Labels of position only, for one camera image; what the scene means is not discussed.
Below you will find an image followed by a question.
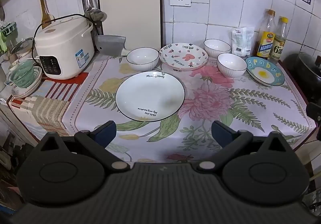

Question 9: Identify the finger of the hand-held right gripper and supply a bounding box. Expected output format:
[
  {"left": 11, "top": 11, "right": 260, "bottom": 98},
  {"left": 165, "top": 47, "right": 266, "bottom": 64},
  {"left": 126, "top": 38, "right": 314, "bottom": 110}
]
[{"left": 306, "top": 102, "right": 321, "bottom": 140}]

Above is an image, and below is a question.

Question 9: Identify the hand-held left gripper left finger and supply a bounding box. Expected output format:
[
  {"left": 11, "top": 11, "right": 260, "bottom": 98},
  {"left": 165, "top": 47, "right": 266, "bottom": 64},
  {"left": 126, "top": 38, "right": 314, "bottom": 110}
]
[{"left": 38, "top": 121, "right": 131, "bottom": 170}]

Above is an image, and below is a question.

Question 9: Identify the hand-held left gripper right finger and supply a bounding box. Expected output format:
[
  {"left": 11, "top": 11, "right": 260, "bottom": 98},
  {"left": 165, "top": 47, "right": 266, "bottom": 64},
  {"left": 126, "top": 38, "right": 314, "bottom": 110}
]
[{"left": 197, "top": 121, "right": 286, "bottom": 172}]

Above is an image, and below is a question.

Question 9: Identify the large white black-rimmed plate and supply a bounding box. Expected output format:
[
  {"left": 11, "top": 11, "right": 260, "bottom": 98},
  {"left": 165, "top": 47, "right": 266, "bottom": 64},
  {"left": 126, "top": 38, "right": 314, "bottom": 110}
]
[{"left": 115, "top": 71, "right": 186, "bottom": 122}]

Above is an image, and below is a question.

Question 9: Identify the blue fried egg plate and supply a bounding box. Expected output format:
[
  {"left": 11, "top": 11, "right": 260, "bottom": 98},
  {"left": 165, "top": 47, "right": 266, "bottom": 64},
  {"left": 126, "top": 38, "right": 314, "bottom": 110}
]
[{"left": 245, "top": 56, "right": 285, "bottom": 86}]

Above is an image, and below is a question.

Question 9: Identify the white ribbed bowl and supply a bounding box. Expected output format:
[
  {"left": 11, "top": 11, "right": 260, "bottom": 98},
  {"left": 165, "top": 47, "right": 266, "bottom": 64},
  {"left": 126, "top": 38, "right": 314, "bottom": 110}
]
[
  {"left": 217, "top": 53, "right": 248, "bottom": 78},
  {"left": 126, "top": 48, "right": 159, "bottom": 72},
  {"left": 204, "top": 39, "right": 232, "bottom": 59}
]

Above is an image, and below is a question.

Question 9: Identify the pink rabbit print plate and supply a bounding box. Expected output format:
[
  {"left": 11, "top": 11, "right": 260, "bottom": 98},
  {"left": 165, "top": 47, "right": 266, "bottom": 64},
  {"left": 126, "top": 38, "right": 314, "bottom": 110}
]
[{"left": 159, "top": 43, "right": 209, "bottom": 71}]

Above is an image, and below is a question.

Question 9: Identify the floral tablecloth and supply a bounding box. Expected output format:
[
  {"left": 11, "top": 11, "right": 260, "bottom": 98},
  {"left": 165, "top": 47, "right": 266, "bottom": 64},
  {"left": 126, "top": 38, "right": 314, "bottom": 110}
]
[{"left": 73, "top": 52, "right": 316, "bottom": 164}]

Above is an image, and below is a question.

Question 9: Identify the black wok with lid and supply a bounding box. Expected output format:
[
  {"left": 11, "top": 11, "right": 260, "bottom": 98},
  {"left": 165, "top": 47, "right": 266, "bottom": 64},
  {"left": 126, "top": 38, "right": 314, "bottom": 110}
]
[{"left": 284, "top": 52, "right": 321, "bottom": 81}]

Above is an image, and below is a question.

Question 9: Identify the striped patchwork cloth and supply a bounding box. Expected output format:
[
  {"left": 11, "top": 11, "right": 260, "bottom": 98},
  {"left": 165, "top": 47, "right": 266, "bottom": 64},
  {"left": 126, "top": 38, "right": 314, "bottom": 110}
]
[{"left": 9, "top": 72, "right": 89, "bottom": 139}]

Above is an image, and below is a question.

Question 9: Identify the clear vinegar bottle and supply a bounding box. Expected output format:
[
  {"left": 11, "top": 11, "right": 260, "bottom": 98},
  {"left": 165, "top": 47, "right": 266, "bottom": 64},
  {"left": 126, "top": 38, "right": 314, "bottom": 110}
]
[{"left": 268, "top": 17, "right": 289, "bottom": 64}]

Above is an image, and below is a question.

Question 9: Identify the yellow label oil bottle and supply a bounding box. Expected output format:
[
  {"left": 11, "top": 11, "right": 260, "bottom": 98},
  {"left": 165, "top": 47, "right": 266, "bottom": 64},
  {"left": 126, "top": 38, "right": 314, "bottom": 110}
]
[{"left": 256, "top": 9, "right": 276, "bottom": 59}]

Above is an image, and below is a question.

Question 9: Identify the steel cleaver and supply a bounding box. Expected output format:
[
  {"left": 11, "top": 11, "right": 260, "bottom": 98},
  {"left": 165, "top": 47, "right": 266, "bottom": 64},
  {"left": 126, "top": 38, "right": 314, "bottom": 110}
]
[{"left": 97, "top": 35, "right": 129, "bottom": 57}]

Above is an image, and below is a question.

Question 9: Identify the white dish under colander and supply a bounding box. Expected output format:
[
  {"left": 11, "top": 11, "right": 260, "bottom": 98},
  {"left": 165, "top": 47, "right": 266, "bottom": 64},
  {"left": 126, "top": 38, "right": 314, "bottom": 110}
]
[{"left": 10, "top": 66, "right": 43, "bottom": 98}]

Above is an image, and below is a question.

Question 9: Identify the white plastic packet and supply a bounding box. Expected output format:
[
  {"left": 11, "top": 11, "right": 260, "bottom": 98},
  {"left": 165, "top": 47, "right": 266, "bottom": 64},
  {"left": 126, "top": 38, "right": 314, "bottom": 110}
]
[{"left": 231, "top": 27, "right": 255, "bottom": 57}]

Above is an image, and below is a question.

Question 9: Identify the white rice cooker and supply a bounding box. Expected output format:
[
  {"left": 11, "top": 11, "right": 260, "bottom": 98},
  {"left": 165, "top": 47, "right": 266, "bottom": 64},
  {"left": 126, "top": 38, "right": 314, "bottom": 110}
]
[{"left": 34, "top": 14, "right": 95, "bottom": 80}]

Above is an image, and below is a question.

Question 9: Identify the green plastic colander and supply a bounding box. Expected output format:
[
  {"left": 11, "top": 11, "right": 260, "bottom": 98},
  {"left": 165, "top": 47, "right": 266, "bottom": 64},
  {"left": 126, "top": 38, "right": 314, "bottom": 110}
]
[{"left": 9, "top": 60, "right": 36, "bottom": 88}]

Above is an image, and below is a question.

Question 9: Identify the glass pot lid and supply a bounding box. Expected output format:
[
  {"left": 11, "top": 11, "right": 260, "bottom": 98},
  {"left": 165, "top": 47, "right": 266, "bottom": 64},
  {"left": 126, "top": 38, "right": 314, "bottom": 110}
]
[{"left": 10, "top": 38, "right": 34, "bottom": 61}]

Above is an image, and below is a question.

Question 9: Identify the cream cutting board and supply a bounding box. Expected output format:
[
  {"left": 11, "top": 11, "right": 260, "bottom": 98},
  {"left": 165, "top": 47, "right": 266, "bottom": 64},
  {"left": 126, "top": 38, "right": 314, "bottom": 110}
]
[{"left": 97, "top": 0, "right": 164, "bottom": 51}]

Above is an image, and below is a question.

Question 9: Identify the wooden spatula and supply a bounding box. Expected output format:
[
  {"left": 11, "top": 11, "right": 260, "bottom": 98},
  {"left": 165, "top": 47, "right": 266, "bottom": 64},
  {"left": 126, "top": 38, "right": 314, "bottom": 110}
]
[{"left": 37, "top": 0, "right": 55, "bottom": 29}]

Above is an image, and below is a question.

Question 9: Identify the green hanging rack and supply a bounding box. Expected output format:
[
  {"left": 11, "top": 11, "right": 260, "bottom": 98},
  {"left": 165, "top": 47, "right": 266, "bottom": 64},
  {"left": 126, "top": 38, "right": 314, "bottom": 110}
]
[{"left": 0, "top": 22, "right": 18, "bottom": 54}]

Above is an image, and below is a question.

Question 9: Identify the black rice cooker cable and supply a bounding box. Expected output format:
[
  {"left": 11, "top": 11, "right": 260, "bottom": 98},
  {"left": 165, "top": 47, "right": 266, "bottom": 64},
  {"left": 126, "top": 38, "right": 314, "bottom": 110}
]
[{"left": 33, "top": 13, "right": 103, "bottom": 60}]

